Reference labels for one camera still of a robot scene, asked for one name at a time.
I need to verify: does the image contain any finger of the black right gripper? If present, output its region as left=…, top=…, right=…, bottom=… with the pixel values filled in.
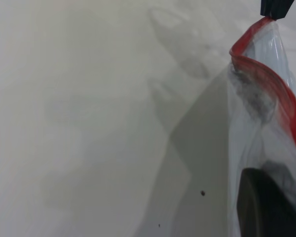
left=271, top=0, right=295, bottom=20
left=260, top=0, right=274, bottom=18

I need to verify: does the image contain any clear zip bag red zipper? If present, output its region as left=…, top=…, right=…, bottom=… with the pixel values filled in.
left=228, top=16, right=296, bottom=237

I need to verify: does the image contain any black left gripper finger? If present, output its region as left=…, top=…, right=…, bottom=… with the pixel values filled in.
left=236, top=167, right=296, bottom=237

